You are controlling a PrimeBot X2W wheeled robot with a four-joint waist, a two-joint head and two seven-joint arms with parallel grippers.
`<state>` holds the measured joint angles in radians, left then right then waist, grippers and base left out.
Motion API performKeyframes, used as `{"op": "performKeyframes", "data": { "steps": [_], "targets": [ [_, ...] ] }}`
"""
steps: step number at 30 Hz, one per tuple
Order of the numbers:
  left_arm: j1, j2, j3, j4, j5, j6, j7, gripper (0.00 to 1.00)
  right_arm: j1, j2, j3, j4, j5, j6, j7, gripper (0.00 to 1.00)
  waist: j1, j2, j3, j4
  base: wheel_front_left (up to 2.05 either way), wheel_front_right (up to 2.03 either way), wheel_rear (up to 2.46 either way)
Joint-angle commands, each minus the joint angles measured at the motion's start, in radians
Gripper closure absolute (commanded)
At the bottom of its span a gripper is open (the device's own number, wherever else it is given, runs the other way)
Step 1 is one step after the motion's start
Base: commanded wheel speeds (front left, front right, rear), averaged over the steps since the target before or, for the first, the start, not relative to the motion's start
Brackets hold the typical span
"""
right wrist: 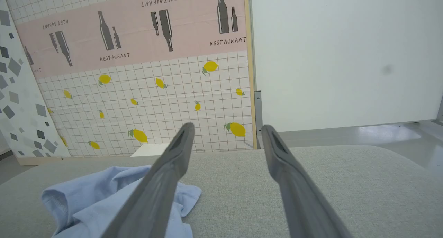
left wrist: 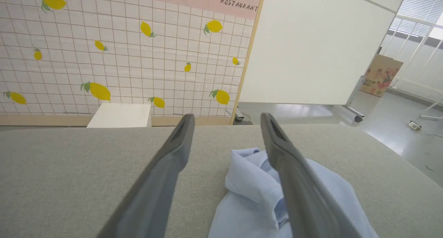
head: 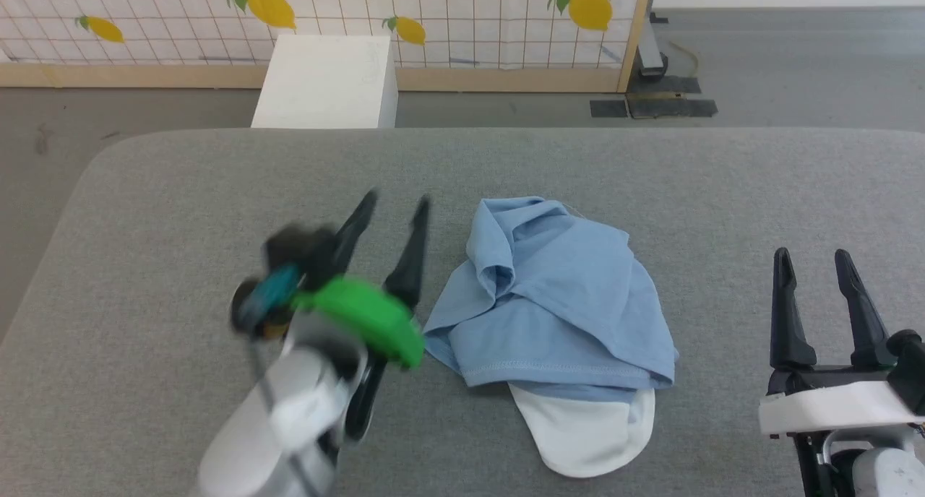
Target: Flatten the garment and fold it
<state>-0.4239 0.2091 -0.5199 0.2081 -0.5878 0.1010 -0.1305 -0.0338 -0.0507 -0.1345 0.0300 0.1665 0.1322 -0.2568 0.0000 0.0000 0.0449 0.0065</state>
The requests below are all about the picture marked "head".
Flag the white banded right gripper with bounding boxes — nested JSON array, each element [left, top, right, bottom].
[[757, 248, 918, 437]]

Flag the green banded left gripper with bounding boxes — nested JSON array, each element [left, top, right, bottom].
[[289, 190, 432, 371]]

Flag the light blue polo shirt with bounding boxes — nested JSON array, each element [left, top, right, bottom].
[[423, 196, 680, 478]]

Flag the white box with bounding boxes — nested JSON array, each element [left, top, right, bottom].
[[250, 35, 399, 129]]

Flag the lemon print partition screen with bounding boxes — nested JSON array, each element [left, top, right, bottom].
[[0, 0, 657, 93]]

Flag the large black floor mat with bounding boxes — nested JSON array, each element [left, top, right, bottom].
[[626, 76, 718, 120]]

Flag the grey metal stand leg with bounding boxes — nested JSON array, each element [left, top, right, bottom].
[[636, 9, 669, 79]]

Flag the yellow floor cable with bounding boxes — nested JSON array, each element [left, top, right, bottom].
[[668, 40, 700, 77]]

